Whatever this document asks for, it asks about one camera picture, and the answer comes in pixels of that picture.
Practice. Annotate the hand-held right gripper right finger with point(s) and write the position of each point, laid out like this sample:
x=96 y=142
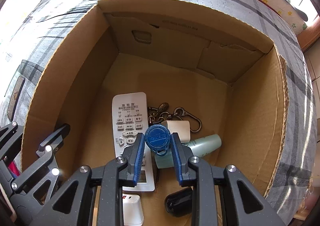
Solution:
x=176 y=159

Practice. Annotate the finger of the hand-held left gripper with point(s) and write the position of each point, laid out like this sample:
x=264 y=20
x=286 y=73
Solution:
x=56 y=138
x=11 y=136

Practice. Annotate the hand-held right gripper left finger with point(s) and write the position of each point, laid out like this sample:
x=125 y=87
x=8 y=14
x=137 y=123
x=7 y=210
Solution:
x=137 y=161

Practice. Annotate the blue key fob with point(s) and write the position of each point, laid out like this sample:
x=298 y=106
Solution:
x=157 y=137

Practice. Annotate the small white plug adapter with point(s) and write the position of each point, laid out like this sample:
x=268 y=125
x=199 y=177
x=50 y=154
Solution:
x=178 y=129

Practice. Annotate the mint green tube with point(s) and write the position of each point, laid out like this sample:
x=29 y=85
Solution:
x=202 y=144

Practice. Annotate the black earbuds case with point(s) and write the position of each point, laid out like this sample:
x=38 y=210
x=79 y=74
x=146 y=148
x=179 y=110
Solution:
x=178 y=202

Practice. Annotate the white remote control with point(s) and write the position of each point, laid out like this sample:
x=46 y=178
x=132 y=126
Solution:
x=127 y=113

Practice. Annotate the white wall charger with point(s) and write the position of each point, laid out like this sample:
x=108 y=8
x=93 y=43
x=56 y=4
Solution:
x=132 y=209

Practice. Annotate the cardboard box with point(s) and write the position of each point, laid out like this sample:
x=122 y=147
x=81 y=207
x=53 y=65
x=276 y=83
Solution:
x=175 y=66

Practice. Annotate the dark elongated object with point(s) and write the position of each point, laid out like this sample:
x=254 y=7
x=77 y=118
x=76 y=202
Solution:
x=302 y=14

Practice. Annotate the wooden bed frame post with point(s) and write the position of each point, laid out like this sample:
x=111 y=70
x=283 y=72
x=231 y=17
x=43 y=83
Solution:
x=310 y=33

